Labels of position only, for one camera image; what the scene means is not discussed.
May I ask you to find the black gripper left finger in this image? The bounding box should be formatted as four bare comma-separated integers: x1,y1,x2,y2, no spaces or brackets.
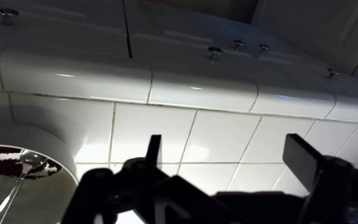
61,134,239,224

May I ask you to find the round metal cabinet knob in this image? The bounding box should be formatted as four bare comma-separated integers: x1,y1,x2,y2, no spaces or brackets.
206,45,225,62
257,43,271,55
232,39,247,52
0,7,21,24

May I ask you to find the metal spoon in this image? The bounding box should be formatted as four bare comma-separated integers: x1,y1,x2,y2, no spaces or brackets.
0,150,47,224

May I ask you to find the white lower kitchen cabinet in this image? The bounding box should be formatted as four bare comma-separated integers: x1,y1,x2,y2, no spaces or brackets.
0,0,358,91

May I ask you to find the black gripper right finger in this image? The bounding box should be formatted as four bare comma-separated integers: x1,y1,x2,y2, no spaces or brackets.
282,134,356,224

